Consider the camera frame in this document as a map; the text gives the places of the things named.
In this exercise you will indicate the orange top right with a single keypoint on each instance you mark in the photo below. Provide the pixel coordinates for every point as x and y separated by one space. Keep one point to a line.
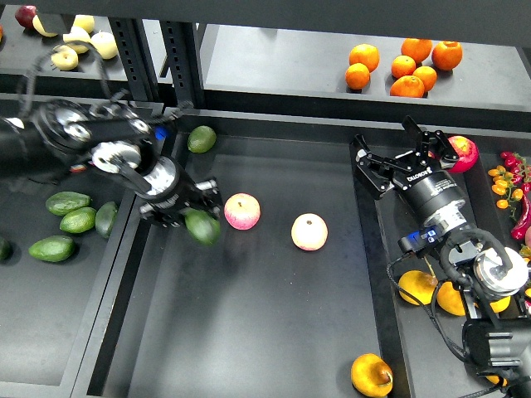
447 55

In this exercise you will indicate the green avocado lower left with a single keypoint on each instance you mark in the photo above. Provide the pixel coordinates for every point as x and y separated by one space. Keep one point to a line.
55 248

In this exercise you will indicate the pale yellow pear back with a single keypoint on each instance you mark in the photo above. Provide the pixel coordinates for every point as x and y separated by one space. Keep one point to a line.
85 22

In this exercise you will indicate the orange top left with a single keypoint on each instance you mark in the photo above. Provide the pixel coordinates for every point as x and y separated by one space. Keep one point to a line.
365 54

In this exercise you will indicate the black centre tray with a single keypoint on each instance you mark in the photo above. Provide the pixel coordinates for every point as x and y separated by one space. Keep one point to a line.
254 315

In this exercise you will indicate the red chili pepper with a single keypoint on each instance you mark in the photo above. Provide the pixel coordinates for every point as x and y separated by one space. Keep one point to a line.
519 231

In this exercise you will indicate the orange small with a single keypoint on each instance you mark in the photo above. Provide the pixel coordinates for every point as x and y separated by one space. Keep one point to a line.
427 75
403 65

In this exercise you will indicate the pale yellow pear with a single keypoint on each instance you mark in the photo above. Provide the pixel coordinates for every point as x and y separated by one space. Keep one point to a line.
85 22
105 44
64 58
76 39

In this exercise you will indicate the black left tray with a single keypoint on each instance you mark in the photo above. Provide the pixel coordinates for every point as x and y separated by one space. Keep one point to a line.
55 317

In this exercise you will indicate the pale pink yellow apple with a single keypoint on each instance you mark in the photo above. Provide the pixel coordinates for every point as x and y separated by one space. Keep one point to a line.
309 232

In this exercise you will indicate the orange top centre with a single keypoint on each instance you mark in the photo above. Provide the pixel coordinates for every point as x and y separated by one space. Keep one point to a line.
417 49

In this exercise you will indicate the pale yellow pear middle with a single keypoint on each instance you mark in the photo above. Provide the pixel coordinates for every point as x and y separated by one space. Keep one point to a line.
76 39

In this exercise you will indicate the dark red apple on shelf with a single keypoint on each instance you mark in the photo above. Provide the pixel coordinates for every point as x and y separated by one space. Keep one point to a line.
24 16

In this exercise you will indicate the pale yellow pear front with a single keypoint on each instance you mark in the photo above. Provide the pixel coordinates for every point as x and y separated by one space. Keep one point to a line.
64 58

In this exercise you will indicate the black shelf upright left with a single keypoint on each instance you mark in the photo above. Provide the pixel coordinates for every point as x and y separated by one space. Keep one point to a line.
136 58

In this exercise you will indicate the orange front bottom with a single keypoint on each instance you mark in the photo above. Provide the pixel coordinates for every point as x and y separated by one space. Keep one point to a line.
408 86

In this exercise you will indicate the orange lower left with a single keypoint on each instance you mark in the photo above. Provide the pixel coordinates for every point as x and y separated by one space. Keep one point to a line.
357 76

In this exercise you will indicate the dark avocado at left edge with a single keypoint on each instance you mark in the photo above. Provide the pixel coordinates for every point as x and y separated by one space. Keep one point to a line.
5 249

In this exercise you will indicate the orange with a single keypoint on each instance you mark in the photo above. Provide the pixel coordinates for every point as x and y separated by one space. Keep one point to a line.
417 49
357 76
447 55
408 86
365 54

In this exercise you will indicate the pale yellow pear right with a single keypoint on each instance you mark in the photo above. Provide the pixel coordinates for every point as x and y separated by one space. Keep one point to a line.
105 44

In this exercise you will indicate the black shelf upright right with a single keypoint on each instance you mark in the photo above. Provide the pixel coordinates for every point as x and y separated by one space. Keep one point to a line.
182 46

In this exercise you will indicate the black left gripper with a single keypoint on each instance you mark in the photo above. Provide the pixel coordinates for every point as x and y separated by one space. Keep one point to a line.
169 192

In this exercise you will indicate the pink red apple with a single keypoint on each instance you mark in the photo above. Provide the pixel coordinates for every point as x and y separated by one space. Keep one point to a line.
242 211

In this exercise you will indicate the cherry tomato bunch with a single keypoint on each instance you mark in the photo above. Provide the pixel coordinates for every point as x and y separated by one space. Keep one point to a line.
511 180

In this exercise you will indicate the pale yellow pear half hidden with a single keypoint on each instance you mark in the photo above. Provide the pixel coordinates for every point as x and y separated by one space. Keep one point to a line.
36 22

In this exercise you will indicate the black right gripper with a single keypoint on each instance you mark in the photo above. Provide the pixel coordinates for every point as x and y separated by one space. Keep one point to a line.
431 194

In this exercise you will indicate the green avocado middle cluster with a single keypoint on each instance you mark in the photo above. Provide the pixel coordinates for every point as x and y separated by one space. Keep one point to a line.
79 220

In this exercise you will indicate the dark green avocado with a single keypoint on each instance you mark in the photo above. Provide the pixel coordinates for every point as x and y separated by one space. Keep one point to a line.
202 227

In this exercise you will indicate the green avocado at tray corner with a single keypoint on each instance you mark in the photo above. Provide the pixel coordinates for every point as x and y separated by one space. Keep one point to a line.
201 139

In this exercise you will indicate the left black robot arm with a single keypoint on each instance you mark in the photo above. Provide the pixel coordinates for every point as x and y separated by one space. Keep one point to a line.
58 135

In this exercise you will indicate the orange right small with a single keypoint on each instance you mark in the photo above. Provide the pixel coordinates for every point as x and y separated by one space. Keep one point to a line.
427 75

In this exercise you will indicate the black shelf upright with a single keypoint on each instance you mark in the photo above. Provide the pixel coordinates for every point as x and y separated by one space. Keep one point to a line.
136 58
182 46

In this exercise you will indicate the bright red apple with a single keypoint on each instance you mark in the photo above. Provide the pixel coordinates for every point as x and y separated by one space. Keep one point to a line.
467 152

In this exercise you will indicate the orange centre small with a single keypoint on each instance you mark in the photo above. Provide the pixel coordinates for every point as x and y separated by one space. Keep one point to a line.
403 65

